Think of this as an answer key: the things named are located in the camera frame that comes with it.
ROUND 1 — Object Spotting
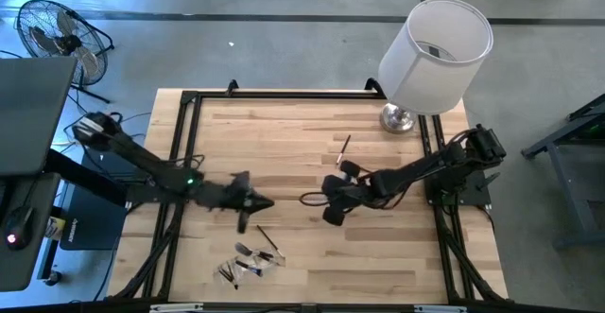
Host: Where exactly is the dark metal stand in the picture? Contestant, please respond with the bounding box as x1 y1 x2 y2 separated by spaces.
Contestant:
521 93 605 252

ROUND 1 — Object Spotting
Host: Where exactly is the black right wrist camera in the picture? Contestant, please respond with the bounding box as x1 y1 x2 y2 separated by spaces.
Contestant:
320 174 350 200

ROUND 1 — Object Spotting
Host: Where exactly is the black computer mouse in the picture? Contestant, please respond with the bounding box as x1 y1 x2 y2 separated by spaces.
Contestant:
3 205 35 252

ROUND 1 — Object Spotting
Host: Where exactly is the slim black makeup brush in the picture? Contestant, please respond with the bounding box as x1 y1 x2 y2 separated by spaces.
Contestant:
217 263 241 291

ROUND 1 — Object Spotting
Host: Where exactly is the black brush pale ferrule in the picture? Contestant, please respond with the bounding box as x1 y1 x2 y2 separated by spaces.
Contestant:
234 258 265 278

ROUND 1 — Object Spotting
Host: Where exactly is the black keyboard tray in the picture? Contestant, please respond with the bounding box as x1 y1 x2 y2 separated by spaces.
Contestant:
0 171 62 293

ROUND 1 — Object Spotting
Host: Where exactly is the white shade silver table lamp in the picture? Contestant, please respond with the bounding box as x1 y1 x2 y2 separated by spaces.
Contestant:
376 0 495 136

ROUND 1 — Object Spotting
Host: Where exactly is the white table bracket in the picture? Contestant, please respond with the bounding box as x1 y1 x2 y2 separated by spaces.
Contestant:
149 303 205 312
414 304 468 313

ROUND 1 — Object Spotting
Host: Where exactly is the large fluffy powder brush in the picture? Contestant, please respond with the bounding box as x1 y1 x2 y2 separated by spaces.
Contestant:
233 240 277 262

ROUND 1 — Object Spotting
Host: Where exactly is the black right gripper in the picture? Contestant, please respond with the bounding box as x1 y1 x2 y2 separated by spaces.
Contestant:
322 159 377 228

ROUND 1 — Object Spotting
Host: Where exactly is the black floor case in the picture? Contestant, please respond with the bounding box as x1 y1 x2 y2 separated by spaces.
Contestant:
59 194 130 252

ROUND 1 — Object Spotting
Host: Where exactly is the thin black silver-tipped brush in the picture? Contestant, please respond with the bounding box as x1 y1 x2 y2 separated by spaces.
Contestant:
334 133 353 168

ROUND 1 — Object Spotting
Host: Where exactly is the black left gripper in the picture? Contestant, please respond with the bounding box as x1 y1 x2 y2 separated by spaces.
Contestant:
194 169 277 235

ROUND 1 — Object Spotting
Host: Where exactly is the clear acrylic organizer box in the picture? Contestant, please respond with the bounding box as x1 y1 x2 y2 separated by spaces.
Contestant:
216 239 288 291

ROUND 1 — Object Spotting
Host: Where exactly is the black aluminium table frame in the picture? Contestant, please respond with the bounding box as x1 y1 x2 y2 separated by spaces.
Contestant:
109 78 510 304

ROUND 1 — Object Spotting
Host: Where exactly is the black floor fan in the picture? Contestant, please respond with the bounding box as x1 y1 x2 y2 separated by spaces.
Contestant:
15 0 116 105

